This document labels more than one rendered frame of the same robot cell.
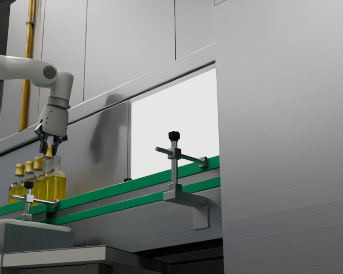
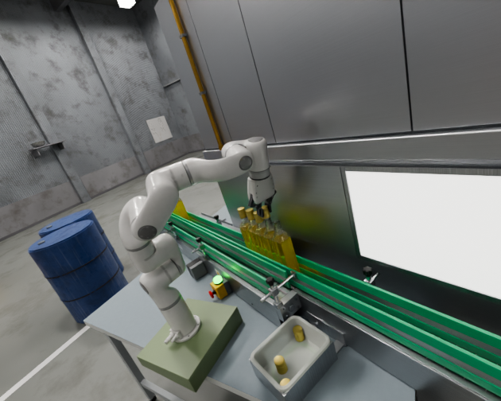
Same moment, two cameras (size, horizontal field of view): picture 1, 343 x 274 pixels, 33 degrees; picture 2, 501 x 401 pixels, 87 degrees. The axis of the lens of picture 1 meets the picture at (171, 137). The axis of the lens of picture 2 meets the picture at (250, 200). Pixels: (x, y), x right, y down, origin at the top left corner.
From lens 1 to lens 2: 1.50 m
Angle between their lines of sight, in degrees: 42
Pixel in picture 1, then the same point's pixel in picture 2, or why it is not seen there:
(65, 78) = (259, 150)
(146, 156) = (378, 235)
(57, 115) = (264, 184)
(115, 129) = (327, 191)
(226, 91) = not seen: outside the picture
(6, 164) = not seen: hidden behind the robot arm
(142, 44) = (345, 90)
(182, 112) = (436, 212)
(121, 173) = (345, 235)
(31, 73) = (228, 175)
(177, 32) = (413, 82)
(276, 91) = not seen: outside the picture
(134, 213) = (407, 360)
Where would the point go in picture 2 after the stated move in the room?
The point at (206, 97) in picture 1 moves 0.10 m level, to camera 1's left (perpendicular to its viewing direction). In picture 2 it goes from (490, 211) to (436, 220)
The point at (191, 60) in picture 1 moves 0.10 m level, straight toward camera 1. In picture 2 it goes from (456, 145) to (484, 157)
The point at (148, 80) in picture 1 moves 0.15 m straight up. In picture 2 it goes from (367, 149) to (359, 92)
